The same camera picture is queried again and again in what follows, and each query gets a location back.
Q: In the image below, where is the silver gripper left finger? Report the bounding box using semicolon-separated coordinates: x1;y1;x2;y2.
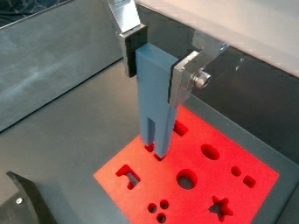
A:
106;0;146;78

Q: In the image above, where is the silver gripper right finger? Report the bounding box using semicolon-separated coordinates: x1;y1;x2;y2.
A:
168;31;229;109

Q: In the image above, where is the blue double-square peg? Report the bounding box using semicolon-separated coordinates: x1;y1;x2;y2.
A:
134;43;177;158

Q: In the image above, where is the red foam shape board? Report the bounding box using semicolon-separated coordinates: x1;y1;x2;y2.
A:
93;108;279;224

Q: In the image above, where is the black curved bracket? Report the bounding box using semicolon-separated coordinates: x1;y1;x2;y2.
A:
0;171;57;224

